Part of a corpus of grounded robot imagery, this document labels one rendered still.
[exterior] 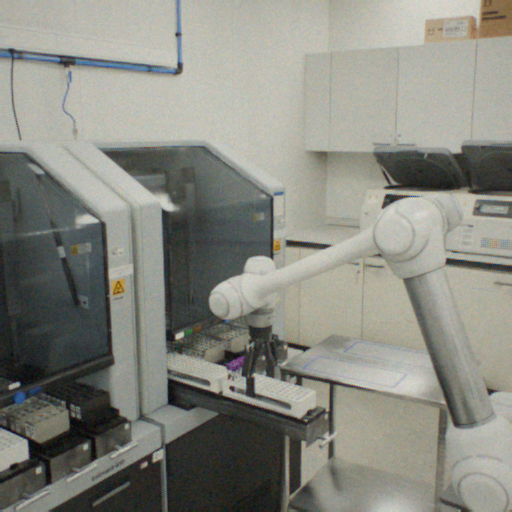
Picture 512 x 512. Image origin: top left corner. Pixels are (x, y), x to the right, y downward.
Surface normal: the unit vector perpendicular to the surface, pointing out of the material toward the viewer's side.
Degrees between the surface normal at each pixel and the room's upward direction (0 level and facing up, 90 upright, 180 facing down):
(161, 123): 90
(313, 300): 90
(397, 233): 85
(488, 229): 90
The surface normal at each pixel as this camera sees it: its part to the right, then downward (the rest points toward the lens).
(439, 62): -0.58, 0.16
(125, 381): 0.81, 0.11
